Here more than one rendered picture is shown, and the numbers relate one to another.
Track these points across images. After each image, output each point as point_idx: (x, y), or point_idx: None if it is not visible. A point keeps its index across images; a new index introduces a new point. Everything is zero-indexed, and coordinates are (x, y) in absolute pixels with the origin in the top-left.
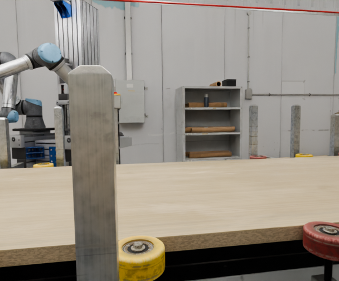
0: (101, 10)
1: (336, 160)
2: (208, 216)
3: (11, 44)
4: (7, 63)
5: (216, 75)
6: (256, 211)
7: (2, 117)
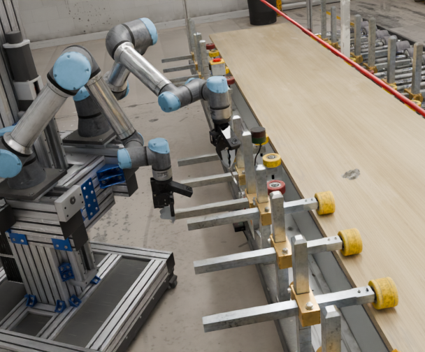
0: None
1: (244, 63)
2: (359, 83)
3: None
4: (147, 61)
5: None
6: (352, 78)
7: (238, 114)
